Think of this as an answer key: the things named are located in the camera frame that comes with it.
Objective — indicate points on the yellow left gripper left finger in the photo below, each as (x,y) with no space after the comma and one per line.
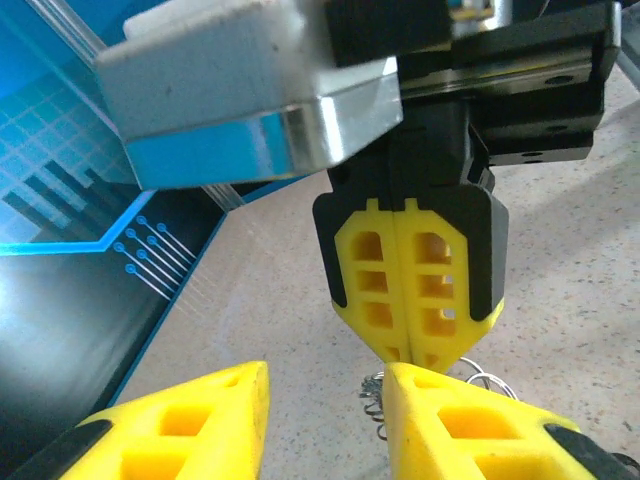
(200,430)

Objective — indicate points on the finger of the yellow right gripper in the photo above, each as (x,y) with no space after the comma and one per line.
(480,240)
(345,280)

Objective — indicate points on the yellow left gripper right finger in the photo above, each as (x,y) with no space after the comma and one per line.
(475,435)

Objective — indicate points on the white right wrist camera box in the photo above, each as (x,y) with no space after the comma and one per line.
(225,100)

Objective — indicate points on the aluminium frame post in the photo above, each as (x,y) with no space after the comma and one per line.
(70,30)

